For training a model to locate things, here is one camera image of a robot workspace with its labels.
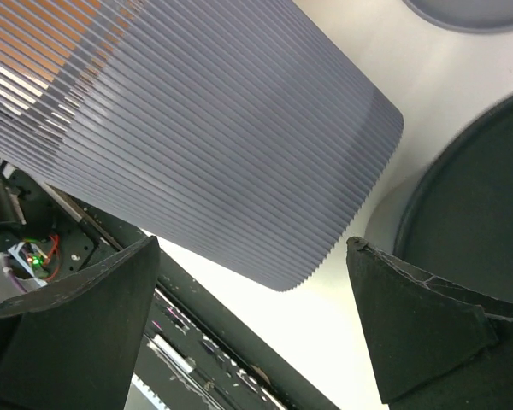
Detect white slotted cable duct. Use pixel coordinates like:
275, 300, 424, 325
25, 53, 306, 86
131, 373, 169, 410

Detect black cylindrical bin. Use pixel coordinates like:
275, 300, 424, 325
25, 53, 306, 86
363, 95, 513, 303

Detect grey slatted basket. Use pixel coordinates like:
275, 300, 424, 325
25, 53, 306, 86
0, 1, 404, 291

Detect orange round bin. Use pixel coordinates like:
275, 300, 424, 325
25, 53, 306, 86
0, 0, 108, 86

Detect grey round bin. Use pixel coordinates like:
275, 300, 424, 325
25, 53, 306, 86
404, 0, 513, 32

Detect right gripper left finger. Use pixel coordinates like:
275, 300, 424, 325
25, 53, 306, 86
0, 237, 160, 409

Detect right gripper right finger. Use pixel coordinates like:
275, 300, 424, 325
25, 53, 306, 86
346, 237, 513, 409

